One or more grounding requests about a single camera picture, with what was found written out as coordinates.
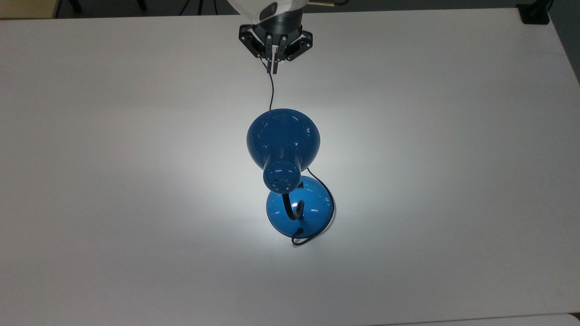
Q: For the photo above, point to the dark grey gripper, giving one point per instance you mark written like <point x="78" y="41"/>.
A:
<point x="283" y="25"/>

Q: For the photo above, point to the blue desk lamp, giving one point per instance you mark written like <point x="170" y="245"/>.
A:
<point x="281" y="133"/>

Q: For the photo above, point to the light wooden furniture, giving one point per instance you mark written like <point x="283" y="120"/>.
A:
<point x="27" y="8"/>

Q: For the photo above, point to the black table clamp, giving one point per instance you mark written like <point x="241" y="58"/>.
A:
<point x="534" y="14"/>

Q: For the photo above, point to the black tripod legs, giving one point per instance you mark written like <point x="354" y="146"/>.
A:
<point x="200" y="6"/>

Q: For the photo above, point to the black chair leg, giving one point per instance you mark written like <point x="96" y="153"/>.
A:
<point x="75" y="5"/>
<point x="141" y="4"/>

